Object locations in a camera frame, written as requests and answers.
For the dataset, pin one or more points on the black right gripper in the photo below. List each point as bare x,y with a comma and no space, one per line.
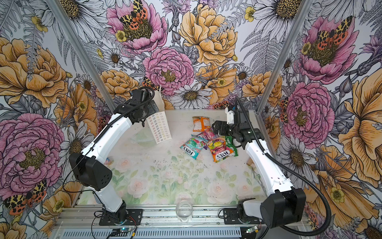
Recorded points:
223,125

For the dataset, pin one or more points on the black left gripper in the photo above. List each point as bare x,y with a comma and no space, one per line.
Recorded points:
152,109

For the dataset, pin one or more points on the white printed paper bag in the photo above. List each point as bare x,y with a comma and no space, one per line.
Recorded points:
158,121

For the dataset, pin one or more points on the yellow red Fox's packet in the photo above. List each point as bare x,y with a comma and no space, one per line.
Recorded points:
219,149

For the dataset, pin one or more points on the teal Fox's candy packet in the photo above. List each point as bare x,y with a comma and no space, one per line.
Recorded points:
193,146

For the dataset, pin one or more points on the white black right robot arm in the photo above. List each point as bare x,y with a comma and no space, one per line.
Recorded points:
284,204

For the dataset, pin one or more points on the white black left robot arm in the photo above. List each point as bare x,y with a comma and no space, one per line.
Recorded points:
89,167

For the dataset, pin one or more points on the green Fox's candy packet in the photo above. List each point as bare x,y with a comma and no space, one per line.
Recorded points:
230,144

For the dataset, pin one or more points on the purple Fox's berries packet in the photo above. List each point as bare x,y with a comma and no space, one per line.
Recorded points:
207,134

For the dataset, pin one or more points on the orange snack packet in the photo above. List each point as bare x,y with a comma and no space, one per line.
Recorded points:
201,123

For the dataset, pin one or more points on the clear glass cup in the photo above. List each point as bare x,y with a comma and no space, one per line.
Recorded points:
184,210

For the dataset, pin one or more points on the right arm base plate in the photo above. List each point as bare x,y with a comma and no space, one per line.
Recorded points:
231,217

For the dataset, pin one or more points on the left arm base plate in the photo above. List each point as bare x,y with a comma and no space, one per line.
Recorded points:
126,217

